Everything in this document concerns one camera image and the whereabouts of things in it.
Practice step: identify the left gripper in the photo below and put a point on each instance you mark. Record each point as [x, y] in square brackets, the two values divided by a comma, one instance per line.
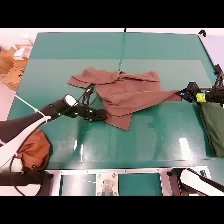
[95, 114]

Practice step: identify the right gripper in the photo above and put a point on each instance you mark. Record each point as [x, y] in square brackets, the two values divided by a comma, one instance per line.
[190, 92]

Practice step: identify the orange garment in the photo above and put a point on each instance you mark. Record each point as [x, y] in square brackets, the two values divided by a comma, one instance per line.
[35, 150]

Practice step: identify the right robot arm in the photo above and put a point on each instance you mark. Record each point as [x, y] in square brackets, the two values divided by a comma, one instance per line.
[215, 95]

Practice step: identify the green garment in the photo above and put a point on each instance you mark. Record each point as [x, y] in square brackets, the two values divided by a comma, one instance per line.
[215, 126]

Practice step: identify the brown shirt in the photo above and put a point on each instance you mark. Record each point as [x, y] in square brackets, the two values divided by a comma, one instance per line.
[126, 93]

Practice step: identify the silver frame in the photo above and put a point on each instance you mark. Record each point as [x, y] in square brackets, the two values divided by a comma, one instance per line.
[106, 186]

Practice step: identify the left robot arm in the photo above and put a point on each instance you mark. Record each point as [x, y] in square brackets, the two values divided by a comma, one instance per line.
[30, 121]

